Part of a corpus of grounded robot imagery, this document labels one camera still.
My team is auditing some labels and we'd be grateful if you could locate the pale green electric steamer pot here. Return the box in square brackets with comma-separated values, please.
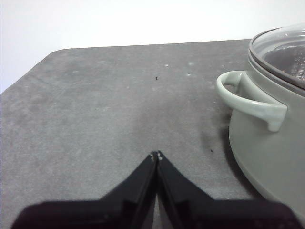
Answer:
[216, 35, 305, 212]

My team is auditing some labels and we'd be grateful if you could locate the glass lid with round knob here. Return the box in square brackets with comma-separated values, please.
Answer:
[248, 22, 305, 89]

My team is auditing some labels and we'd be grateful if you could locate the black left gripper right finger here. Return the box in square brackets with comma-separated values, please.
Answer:
[156, 150, 301, 229]

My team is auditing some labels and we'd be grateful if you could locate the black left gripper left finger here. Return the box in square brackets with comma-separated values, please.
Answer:
[10, 151, 158, 229]

